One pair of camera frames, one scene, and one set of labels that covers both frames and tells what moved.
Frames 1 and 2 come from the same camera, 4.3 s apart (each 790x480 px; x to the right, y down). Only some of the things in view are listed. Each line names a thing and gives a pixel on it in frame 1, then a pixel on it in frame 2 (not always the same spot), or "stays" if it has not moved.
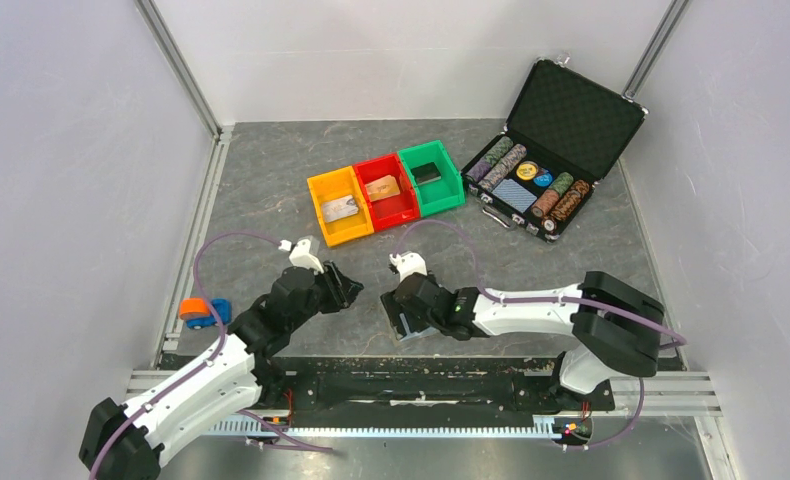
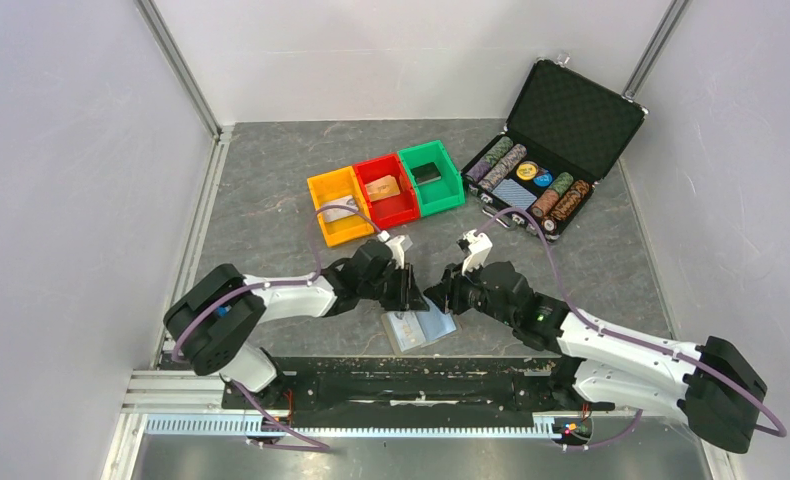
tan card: (382, 188) stays
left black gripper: (343, 289) to (408, 292)
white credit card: (340, 208) stays
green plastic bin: (439, 186) stays
